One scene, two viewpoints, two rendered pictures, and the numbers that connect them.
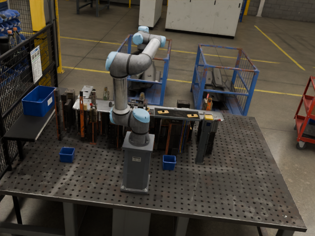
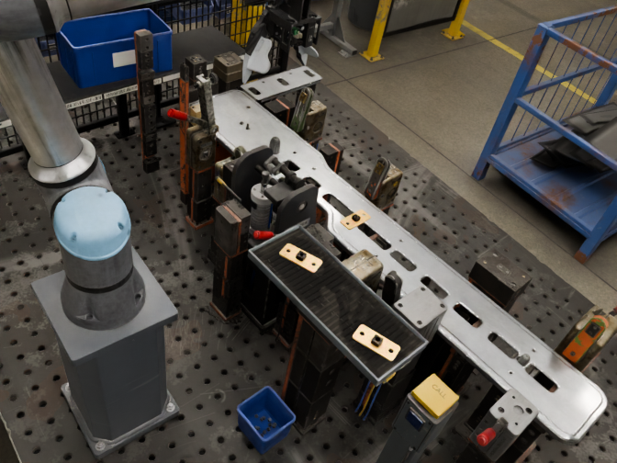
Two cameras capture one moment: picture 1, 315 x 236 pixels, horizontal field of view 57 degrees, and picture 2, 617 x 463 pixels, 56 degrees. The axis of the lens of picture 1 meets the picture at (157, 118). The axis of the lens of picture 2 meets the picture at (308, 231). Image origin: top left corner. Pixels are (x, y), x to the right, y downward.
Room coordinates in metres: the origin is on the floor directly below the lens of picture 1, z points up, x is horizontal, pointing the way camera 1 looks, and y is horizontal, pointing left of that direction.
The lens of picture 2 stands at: (1.45, -0.60, 2.02)
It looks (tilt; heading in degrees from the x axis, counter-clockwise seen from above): 44 degrees down; 44
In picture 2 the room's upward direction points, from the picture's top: 12 degrees clockwise
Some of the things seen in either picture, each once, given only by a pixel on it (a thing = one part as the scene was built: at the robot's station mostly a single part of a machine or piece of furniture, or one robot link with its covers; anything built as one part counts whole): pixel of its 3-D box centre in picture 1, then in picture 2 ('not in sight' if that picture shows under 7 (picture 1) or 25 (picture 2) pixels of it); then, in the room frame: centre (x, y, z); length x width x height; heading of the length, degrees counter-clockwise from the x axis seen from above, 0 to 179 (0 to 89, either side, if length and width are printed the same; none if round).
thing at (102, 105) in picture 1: (149, 109); (362, 224); (2.36, 0.08, 1.00); 1.38 x 0.22 x 0.02; 94
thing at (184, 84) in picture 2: (82, 117); (184, 140); (2.16, 0.66, 0.95); 0.03 x 0.01 x 0.50; 94
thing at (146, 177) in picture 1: (137, 162); (113, 355); (1.68, 0.11, 0.90); 0.21 x 0.21 x 0.40; 89
